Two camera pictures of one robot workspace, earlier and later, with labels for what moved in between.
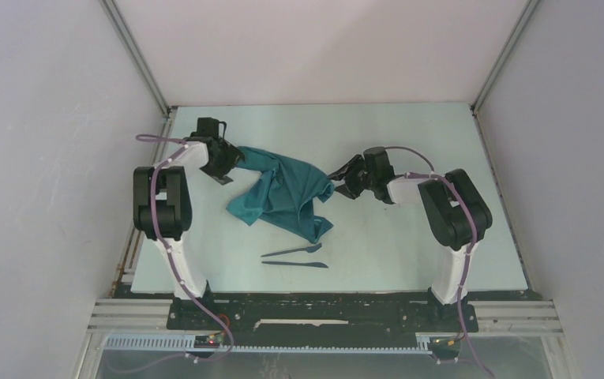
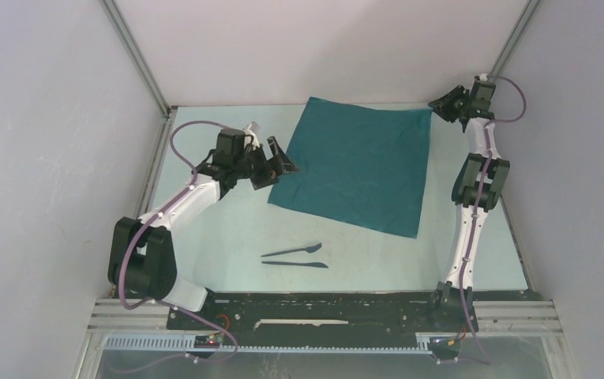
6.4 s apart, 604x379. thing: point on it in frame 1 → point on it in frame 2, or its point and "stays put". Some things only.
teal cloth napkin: (283, 196) → (358, 164)
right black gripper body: (361, 179) → (467, 104)
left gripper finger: (223, 180) → (260, 182)
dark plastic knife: (317, 264) stays put
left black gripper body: (226, 157) → (253, 163)
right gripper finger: (343, 172) → (453, 106)
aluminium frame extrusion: (121, 317) stays put
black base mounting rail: (320, 319) stays put
